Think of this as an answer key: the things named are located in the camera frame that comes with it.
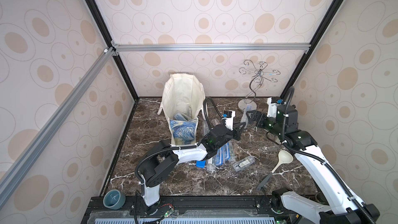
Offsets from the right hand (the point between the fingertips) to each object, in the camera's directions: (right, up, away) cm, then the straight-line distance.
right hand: (259, 113), depth 74 cm
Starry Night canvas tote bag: (-42, +7, +42) cm, 60 cm away
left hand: (-4, -5, 0) cm, 7 cm away
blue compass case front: (-29, -29, +13) cm, 43 cm away
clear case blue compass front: (-18, -24, +11) cm, 32 cm away
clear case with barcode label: (-5, -28, +11) cm, 30 cm away
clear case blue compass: (-13, -22, +13) cm, 29 cm away
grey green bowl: (-70, -42, 0) cm, 82 cm away
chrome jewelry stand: (+6, +22, +18) cm, 29 cm away
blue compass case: (-42, -2, +26) cm, 50 cm away
